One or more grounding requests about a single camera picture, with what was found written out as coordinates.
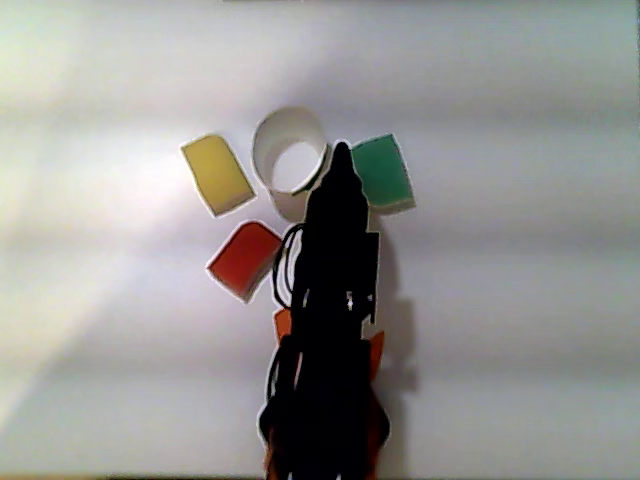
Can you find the orange tape strip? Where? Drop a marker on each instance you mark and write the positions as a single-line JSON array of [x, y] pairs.
[[376, 352], [283, 325]]

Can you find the green and white sponge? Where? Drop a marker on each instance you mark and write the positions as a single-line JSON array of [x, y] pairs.
[[381, 170]]

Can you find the white cup with green tape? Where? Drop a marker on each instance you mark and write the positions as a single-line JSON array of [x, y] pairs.
[[280, 145]]

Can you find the yellow sponge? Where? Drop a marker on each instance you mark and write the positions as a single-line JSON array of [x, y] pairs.
[[216, 172]]

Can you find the red and white sponge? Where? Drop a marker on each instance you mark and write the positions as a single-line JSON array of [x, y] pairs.
[[245, 262]]

